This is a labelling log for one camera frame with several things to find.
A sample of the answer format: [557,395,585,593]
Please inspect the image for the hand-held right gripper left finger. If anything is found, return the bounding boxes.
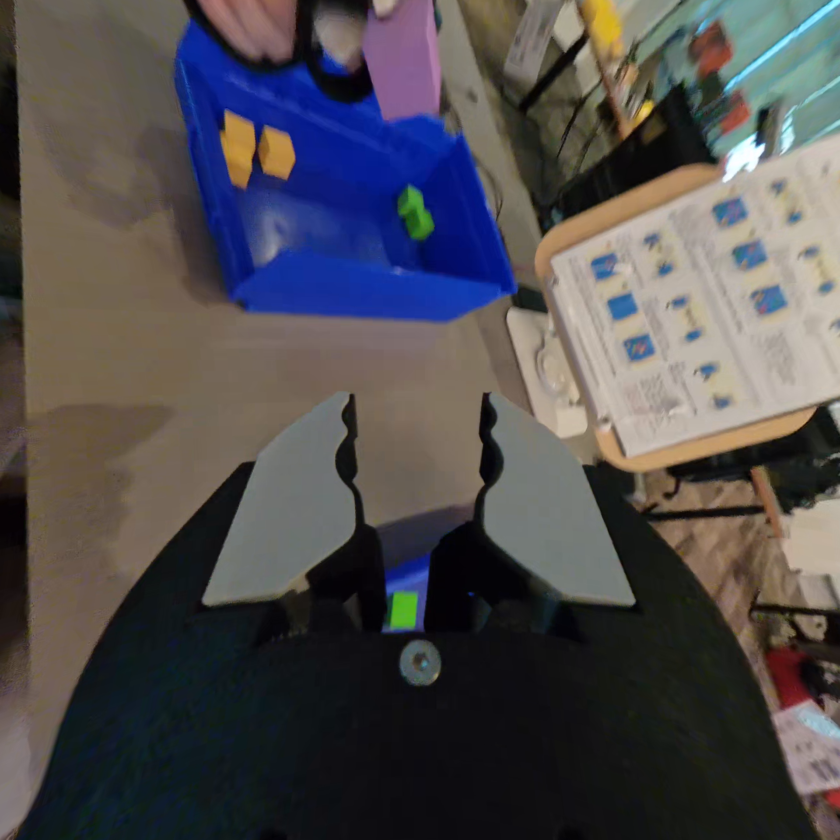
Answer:
[200,392,361,608]

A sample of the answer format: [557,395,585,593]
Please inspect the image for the grey desk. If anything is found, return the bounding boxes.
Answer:
[13,0,592,723]

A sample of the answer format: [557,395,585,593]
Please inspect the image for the purple cube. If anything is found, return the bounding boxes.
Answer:
[363,0,442,122]

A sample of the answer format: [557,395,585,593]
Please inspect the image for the blue plastic bin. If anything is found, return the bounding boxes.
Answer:
[382,556,480,634]
[174,20,519,322]

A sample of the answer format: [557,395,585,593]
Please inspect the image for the printed instruction sheet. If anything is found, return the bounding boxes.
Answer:
[548,141,840,458]

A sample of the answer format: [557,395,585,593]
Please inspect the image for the instruction sheet on wooden board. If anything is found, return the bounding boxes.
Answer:
[535,161,840,475]

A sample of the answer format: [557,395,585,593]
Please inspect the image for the white stand base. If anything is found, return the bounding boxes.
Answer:
[505,307,589,439]

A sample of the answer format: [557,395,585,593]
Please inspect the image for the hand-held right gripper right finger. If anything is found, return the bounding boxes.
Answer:
[478,392,636,608]

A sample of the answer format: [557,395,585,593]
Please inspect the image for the person's left hand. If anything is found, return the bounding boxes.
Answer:
[200,0,296,59]

